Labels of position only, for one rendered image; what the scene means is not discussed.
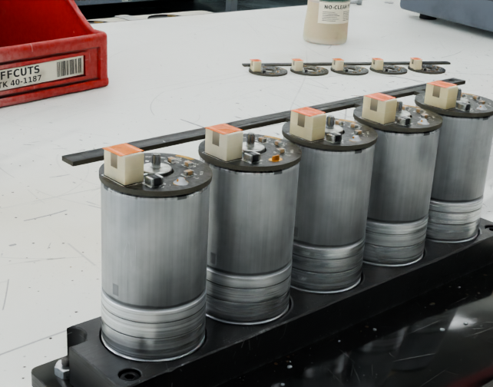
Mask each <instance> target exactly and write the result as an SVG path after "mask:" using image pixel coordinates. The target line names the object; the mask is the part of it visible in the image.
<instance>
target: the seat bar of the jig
mask: <svg viewBox="0 0 493 387"><path fill-rule="evenodd" d="M491 263H493V222H491V221H489V220H486V219H484V218H481V217H480V222H479V227H478V236H477V238H476V239H474V240H472V241H469V242H465V243H437V242H432V241H428V240H426V241H425V246H424V252H423V258H422V260H421V261H420V262H418V263H415V264H412V265H410V266H398V267H388V266H375V265H371V264H368V263H362V273H361V280H360V284H359V285H358V286H357V287H356V288H355V289H352V290H350V291H347V292H344V293H334V294H316V293H306V292H302V291H299V290H295V289H292V288H290V300H289V310H288V313H287V314H286V315H285V316H283V317H282V318H280V319H278V320H276V321H273V322H269V323H266V324H262V325H255V326H237V325H230V324H226V323H222V322H217V321H214V320H212V319H209V318H207V317H206V321H205V340H204V344H203V346H202V347H201V348H200V349H199V350H197V351H196V352H195V353H194V354H192V355H190V356H187V357H185V358H182V359H178V360H174V361H170V362H155V363H150V362H135V361H131V360H127V359H123V358H121V357H118V356H116V355H114V354H112V353H111V352H109V351H107V350H106V348H104V346H103V345H102V343H101V316H99V317H97V318H94V319H90V320H88V321H85V322H81V323H79V324H76V325H73V326H70V327H68V328H67V349H68V356H69V372H70V383H71V384H72V385H73V386H74V387H216V386H219V385H221V384H223V383H225V382H228V381H230V380H231V379H235V378H236V377H238V376H241V375H243V374H245V373H248V372H250V371H252V370H254V369H257V368H259V367H261V366H264V365H266V364H267V363H270V362H272V361H274V360H277V359H279V358H281V357H284V356H286V355H288V354H290V353H292V352H295V351H296V350H299V349H301V348H303V347H306V346H308V345H310V344H313V343H315V342H317V341H319V340H321V339H324V338H326V337H328V336H331V335H332V334H335V333H337V332H339V331H342V330H344V329H346V328H348V327H350V326H353V325H355V324H357V323H360V322H362V321H364V320H366V319H368V318H371V317H373V316H375V315H377V314H380V313H382V312H384V311H386V310H388V309H391V308H393V307H395V306H397V305H400V304H402V303H404V302H406V301H409V300H410V299H413V298H415V297H417V296H420V295H422V294H424V293H427V292H429V291H431V290H433V289H435V288H438V287H440V286H442V285H445V284H446V283H449V282H451V281H453V280H456V279H458V278H460V277H462V276H464V275H467V274H469V273H471V272H474V271H476V270H478V269H481V268H482V267H484V266H487V265H489V264H491Z"/></svg>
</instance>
